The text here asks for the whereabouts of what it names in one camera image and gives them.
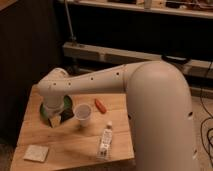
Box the wooden shelf rack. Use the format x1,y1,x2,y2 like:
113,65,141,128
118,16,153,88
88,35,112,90
55,0,213,98

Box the black cables on floor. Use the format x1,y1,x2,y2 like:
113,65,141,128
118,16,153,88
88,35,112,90
199,61,213,158

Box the green ceramic bowl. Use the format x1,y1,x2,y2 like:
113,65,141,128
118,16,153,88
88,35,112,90
39,95,74,121

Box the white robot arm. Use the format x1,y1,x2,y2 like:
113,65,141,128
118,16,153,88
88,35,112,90
38,61,200,171

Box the black handle on shelf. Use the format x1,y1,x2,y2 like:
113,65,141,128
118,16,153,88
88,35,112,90
161,54,191,64

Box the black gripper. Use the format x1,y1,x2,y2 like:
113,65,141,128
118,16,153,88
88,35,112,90
48,107,74,128

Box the white square sponge pad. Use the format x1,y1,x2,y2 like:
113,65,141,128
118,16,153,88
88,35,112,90
23,145,49,162

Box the metal pole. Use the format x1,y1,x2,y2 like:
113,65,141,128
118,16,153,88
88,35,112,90
64,0,77,45

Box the white glue bottle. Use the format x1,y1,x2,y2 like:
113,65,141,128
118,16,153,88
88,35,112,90
97,121,113,160

